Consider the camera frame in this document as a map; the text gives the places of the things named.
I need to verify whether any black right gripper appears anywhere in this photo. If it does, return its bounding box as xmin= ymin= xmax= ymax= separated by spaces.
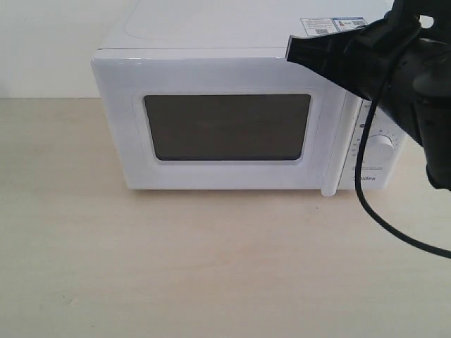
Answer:
xmin=286 ymin=1 xmax=450 ymax=189

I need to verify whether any white microwave door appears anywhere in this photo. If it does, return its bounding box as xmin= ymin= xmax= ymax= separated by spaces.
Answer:
xmin=92 ymin=50 xmax=362 ymax=191

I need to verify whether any white lower microwave knob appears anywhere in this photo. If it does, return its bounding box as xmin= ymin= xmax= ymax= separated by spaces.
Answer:
xmin=364 ymin=134 xmax=395 ymax=167

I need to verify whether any white microwave oven body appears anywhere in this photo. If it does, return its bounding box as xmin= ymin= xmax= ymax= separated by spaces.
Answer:
xmin=97 ymin=0 xmax=406 ymax=193

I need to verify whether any warning label sticker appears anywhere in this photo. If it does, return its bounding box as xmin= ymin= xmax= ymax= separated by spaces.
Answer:
xmin=301 ymin=17 xmax=367 ymax=37

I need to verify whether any black cable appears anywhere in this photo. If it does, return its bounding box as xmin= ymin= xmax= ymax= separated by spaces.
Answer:
xmin=354 ymin=13 xmax=451 ymax=258

